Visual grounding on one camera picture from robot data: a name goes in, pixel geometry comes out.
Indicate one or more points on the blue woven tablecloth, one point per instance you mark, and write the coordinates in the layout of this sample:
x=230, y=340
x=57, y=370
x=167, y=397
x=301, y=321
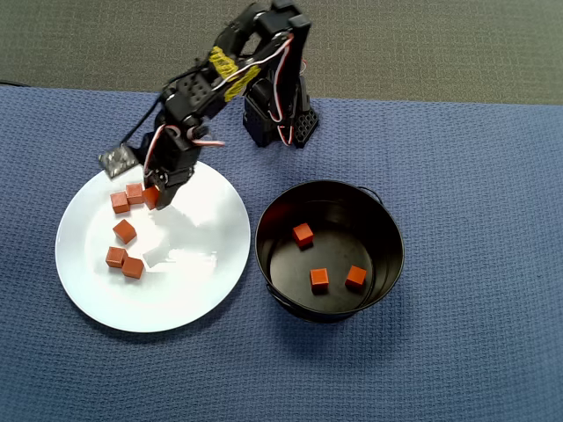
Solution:
x=440, y=307

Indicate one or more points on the white round plate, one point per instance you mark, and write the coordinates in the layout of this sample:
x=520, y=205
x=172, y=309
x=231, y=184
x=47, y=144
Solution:
x=184, y=285

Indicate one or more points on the black metal bucket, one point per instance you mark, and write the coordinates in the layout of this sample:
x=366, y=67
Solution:
x=334, y=259

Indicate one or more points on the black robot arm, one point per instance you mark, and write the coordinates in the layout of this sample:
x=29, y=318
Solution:
x=259, y=118

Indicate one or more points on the small black circuit board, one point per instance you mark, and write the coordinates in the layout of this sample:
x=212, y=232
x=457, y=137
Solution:
x=116, y=160

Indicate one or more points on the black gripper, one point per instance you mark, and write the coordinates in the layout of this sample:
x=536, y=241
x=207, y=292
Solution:
x=172, y=182

